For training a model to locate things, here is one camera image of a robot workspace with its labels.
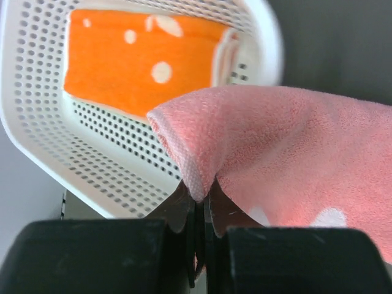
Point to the orange fox pattern towel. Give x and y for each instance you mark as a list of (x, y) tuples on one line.
[(132, 62)]

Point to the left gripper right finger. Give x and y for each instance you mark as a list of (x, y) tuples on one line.
[(220, 213)]

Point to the white perforated plastic basket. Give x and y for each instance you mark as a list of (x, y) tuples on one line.
[(112, 163)]

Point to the pink patterned towel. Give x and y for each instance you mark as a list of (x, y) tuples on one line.
[(285, 156)]

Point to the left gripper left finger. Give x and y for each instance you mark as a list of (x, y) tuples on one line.
[(179, 253)]

